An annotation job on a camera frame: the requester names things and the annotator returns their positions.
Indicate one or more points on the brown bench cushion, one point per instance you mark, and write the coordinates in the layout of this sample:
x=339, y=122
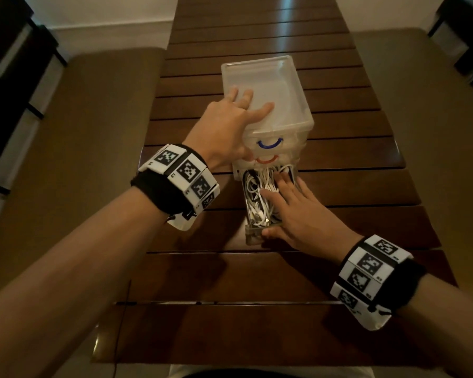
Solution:
x=441, y=145
x=71, y=161

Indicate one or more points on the person's left hand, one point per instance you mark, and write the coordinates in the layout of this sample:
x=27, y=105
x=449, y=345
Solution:
x=220, y=133

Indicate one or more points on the brown slatted wooden table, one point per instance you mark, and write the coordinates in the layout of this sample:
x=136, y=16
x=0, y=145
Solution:
x=260, y=31

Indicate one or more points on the person's right hand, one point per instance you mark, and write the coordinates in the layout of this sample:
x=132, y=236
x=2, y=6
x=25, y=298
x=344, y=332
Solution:
x=307, y=224

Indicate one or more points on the person's left forearm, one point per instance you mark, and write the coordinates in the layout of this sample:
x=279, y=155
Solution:
x=55, y=291

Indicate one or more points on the black marker wristband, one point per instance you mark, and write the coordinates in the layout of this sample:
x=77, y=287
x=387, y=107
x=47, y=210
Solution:
x=378, y=275
x=177, y=181

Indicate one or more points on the person's black garment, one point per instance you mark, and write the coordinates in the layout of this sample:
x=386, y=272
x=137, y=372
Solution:
x=240, y=374

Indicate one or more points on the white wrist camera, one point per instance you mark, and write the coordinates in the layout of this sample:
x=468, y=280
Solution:
x=183, y=222
x=366, y=316

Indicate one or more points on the person's right forearm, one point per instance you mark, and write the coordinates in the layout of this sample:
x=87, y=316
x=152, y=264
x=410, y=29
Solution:
x=449, y=330

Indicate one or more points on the clear plastic three-drawer organiser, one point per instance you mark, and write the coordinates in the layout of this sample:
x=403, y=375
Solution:
x=276, y=90

